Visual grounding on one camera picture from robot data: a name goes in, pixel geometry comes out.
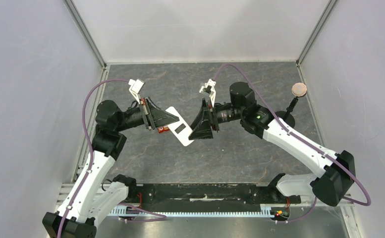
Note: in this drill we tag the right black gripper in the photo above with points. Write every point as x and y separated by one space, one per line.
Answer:
213 116

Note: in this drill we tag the white remote control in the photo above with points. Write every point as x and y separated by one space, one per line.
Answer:
180 129

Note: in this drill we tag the black stand with pink disc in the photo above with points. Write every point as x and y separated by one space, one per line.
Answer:
298 90

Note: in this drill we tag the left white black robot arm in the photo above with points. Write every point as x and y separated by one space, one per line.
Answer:
81 213

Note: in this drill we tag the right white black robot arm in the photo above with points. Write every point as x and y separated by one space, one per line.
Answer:
332 174

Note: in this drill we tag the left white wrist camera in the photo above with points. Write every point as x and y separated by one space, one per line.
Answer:
135 88

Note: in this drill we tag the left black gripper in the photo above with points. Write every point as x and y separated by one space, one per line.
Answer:
154 117

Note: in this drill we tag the white slotted cable duct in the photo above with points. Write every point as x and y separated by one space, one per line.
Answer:
123 211

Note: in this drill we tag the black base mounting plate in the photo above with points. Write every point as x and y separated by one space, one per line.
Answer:
207 197

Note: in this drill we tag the red battery pack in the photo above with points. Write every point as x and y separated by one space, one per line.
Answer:
163 129

